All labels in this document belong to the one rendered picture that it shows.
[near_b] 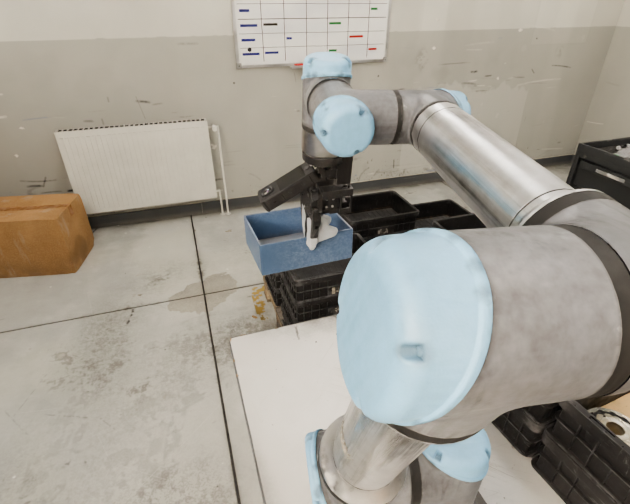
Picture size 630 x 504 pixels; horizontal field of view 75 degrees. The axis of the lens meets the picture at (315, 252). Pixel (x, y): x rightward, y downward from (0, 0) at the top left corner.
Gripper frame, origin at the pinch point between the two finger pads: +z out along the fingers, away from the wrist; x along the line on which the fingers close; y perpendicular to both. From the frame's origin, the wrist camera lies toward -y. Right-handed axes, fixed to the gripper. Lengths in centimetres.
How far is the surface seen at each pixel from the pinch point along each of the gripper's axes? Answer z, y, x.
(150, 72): 37, -41, 256
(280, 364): 43.4, -5.5, 3.5
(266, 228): 4.7, -6.0, 13.4
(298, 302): 71, 12, 51
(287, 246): -0.4, -4.3, -0.5
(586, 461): 23, 40, -45
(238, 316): 127, -9, 101
